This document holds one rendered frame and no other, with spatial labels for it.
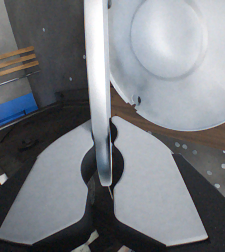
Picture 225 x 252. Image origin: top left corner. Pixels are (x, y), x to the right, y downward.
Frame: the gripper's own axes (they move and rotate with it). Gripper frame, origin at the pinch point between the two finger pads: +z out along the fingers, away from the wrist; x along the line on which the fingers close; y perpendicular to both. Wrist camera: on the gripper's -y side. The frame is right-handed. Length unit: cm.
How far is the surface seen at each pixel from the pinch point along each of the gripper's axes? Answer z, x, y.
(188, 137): 18.8, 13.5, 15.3
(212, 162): 44, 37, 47
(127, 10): 24.2, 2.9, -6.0
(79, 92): 99, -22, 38
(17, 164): 25.9, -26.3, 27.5
